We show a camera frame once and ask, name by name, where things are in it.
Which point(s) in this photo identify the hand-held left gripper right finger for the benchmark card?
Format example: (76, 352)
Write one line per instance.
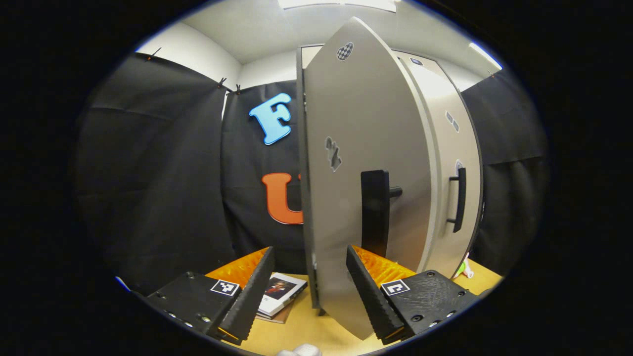
(368, 294)

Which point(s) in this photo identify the black backdrop cloth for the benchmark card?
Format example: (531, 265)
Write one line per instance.
(148, 173)
(514, 128)

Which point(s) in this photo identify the brown book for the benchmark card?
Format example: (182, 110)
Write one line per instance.
(277, 319)

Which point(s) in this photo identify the white shoe cabinet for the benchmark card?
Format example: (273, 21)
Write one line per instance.
(299, 148)

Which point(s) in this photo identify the white portrait book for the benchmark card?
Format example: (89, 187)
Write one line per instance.
(284, 291)

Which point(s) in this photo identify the white cabinet door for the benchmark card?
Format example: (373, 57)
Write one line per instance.
(460, 143)
(376, 113)

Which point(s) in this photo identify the green and white toy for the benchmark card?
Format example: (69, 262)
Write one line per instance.
(461, 270)

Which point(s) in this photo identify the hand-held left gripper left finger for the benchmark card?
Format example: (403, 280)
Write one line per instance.
(252, 294)

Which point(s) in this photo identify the ceiling light panel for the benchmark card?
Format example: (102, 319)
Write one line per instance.
(341, 4)

